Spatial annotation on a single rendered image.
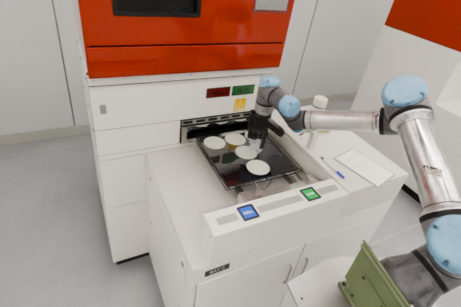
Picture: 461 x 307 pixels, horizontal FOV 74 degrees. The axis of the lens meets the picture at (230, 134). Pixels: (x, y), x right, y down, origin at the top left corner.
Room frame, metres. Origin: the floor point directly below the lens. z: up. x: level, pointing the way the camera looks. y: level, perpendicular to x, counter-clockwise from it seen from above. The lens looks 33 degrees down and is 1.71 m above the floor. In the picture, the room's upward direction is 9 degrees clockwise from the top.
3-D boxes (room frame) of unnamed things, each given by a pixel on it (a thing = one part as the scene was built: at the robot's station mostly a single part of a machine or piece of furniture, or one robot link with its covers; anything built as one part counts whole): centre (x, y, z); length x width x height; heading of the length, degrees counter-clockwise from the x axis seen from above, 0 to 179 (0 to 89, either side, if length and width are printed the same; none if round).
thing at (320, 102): (1.46, -0.44, 1.01); 0.07 x 0.07 x 0.10
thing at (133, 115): (1.21, 0.20, 1.02); 0.82 x 0.03 x 0.40; 121
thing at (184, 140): (1.29, 0.04, 0.89); 0.44 x 0.02 x 0.10; 121
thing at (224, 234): (0.77, -0.21, 0.89); 0.55 x 0.09 x 0.14; 121
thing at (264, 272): (1.06, -0.20, 0.41); 0.97 x 0.64 x 0.82; 121
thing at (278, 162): (1.11, -0.08, 0.90); 0.34 x 0.34 x 0.01; 31
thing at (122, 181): (1.50, 0.37, 0.41); 0.82 x 0.71 x 0.82; 121
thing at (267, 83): (1.11, -0.12, 1.21); 0.09 x 0.08 x 0.11; 37
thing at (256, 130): (1.12, -0.11, 1.05); 0.09 x 0.08 x 0.12; 95
